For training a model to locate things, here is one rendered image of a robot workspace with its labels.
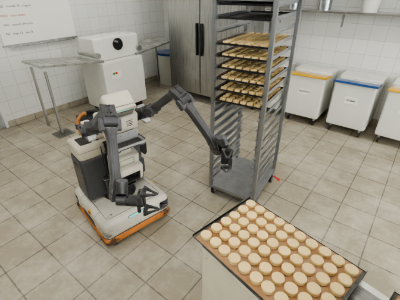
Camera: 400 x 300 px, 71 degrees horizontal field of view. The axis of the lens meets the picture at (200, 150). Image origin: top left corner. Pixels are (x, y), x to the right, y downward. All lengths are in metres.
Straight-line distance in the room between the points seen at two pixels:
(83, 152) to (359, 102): 3.47
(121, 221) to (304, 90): 3.21
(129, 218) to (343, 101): 3.23
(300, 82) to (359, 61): 0.92
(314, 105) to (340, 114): 0.38
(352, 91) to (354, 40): 0.89
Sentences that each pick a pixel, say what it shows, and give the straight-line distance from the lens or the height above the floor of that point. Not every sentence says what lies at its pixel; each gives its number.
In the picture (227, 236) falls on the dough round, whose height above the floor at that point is 0.92.
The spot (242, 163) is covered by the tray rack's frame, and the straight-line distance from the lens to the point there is 3.19.
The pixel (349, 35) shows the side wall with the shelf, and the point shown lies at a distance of 4.90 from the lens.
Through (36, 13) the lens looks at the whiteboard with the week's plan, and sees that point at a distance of 5.16.
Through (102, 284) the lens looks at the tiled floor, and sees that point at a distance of 2.38.
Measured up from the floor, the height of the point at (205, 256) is 0.80.
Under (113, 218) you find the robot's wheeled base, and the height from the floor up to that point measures 0.28.
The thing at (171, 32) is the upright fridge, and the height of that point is 1.16.
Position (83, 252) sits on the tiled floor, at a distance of 2.62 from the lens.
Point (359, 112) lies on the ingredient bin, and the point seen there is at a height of 0.38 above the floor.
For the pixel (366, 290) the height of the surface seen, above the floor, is 0.90.
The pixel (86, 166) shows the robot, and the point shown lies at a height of 0.64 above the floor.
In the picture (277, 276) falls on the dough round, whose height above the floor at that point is 0.92.
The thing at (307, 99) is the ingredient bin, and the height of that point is 0.41.
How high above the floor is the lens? 1.89
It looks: 31 degrees down
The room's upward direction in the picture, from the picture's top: straight up
